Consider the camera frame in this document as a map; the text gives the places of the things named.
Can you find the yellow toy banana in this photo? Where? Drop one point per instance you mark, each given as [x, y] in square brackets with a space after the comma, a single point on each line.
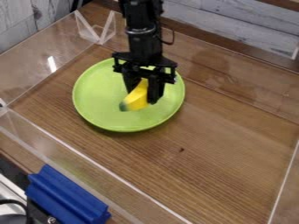
[134, 100]

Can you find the green round plate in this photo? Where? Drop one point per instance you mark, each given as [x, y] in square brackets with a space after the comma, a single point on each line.
[108, 107]

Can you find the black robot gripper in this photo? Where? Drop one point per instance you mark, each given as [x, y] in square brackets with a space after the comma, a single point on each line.
[142, 62]

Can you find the clear acrylic enclosure wall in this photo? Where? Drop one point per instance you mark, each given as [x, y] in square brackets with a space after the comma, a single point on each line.
[217, 165]

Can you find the blue plastic clamp block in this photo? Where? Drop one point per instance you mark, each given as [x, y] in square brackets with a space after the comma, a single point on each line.
[62, 199]

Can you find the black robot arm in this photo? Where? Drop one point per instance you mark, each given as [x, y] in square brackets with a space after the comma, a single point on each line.
[141, 15]

